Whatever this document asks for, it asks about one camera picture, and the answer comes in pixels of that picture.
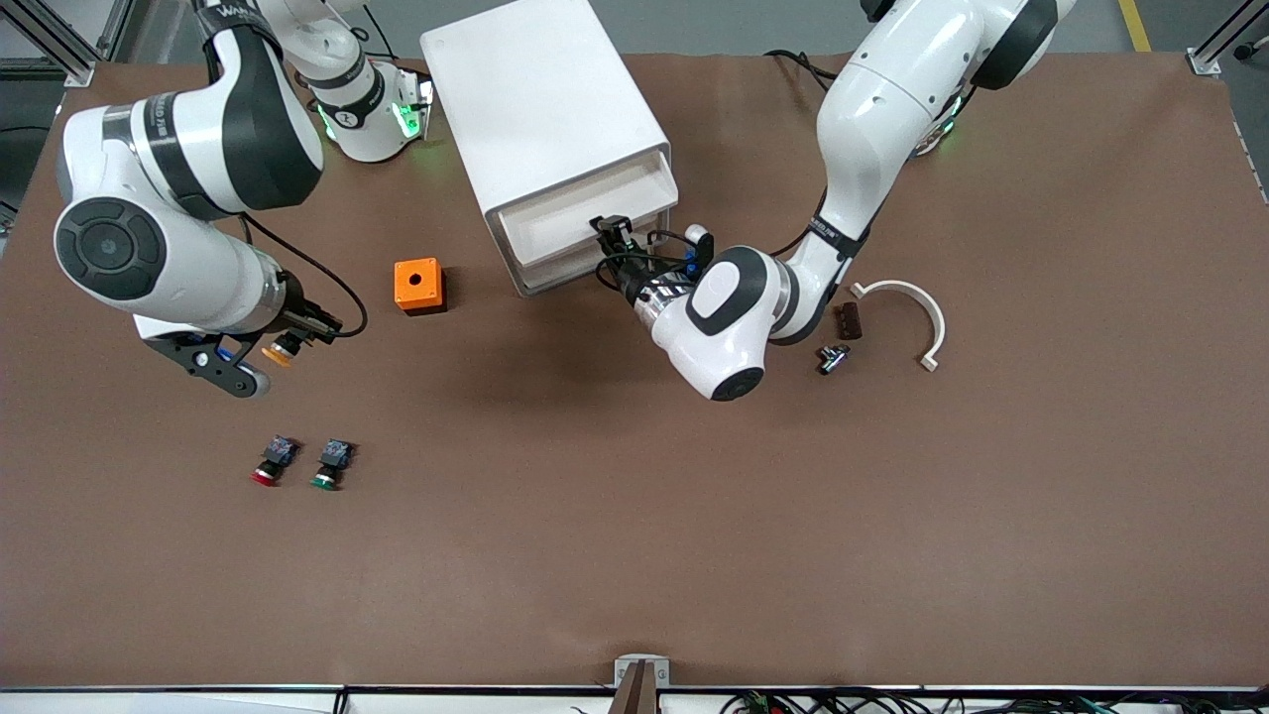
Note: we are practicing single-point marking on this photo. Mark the orange box with hole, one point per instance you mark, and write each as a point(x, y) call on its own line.
point(416, 288)

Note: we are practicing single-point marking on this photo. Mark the grey metal bracket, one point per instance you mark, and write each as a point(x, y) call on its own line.
point(623, 674)

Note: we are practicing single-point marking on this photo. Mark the aluminium frame profile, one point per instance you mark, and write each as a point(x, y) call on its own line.
point(1224, 35)
point(59, 50)

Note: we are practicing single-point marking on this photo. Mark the green push button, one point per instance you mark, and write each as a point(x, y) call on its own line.
point(332, 464)

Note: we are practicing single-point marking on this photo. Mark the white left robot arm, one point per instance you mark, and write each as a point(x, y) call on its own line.
point(882, 109)

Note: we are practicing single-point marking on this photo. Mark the red push button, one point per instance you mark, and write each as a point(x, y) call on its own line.
point(273, 461)

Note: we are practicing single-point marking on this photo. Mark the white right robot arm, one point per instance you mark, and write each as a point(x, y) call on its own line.
point(178, 268)

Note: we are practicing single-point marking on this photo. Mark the brown cylinder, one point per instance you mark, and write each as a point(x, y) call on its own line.
point(849, 322)

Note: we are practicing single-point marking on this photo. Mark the white table edge rail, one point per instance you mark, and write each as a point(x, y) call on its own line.
point(149, 702)

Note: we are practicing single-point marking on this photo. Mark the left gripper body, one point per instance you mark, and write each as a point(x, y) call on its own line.
point(626, 275)

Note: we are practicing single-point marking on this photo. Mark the yellow push button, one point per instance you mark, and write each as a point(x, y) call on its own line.
point(280, 350)

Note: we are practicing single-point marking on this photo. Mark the chrome metal fitting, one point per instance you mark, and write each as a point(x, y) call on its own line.
point(833, 359)

